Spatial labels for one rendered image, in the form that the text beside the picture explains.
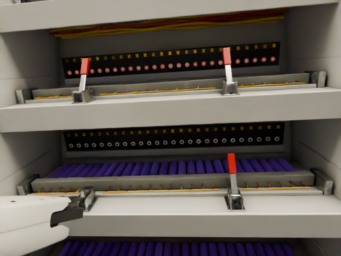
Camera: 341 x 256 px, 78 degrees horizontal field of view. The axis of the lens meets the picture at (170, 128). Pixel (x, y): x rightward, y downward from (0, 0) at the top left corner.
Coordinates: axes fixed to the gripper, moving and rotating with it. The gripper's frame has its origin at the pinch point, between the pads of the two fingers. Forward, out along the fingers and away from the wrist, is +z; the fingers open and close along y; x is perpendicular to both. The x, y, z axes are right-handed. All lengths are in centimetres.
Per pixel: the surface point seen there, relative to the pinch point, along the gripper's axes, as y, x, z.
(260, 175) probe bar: 32.5, 4.3, 11.2
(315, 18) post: 45, 34, 6
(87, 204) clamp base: 1.0, -0.2, 5.9
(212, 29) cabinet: 27, 42, 17
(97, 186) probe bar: 0.3, 2.7, 11.0
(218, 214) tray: 23.6, -1.8, 5.5
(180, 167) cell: 17.1, 6.4, 15.7
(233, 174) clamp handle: 26.8, 4.4, 6.7
